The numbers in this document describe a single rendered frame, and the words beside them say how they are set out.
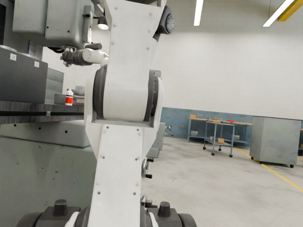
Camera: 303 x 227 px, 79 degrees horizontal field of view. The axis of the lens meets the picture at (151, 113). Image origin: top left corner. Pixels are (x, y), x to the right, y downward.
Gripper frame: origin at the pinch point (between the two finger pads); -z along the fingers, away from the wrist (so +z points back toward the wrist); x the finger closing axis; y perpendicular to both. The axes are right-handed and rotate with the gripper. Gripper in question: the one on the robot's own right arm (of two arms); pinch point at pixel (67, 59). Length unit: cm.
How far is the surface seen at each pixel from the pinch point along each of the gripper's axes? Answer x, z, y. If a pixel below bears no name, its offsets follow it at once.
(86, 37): -2.1, 12.3, -12.7
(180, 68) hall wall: -628, -171, -157
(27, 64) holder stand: 31.3, 18.8, 12.3
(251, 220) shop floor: -139, 107, 125
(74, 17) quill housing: 6.1, 10.8, -20.2
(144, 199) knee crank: -3, 59, 68
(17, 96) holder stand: 34.3, 19.4, 25.9
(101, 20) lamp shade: -5.9, 18.6, -23.2
